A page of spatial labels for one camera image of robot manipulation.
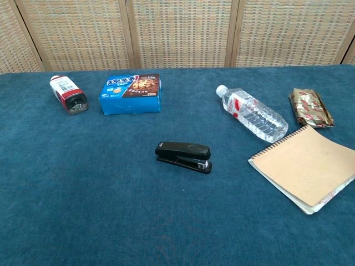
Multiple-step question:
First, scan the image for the yellow spiral notebook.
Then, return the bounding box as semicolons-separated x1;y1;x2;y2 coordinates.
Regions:
247;124;355;216

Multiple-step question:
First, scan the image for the woven folding screen panel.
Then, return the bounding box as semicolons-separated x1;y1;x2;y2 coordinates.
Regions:
15;0;136;72
334;30;355;66
126;0;239;69
0;0;47;74
231;0;355;68

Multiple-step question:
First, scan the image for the blue carpet table cover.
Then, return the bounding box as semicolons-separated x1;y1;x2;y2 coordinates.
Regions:
0;64;355;266

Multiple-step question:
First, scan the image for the red white drink bottle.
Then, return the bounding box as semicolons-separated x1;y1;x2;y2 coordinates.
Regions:
49;75;89;116

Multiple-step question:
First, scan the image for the black stapler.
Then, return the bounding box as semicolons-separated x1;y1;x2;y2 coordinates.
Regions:
154;141;213;175

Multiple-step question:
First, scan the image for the clear round water bottle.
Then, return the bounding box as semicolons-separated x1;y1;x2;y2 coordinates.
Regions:
216;84;290;144

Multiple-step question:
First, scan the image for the gold red snack packet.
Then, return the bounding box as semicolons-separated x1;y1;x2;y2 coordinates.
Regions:
288;88;335;129

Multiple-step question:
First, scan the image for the blue cookie box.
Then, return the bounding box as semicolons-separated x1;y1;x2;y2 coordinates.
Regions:
98;73;162;115

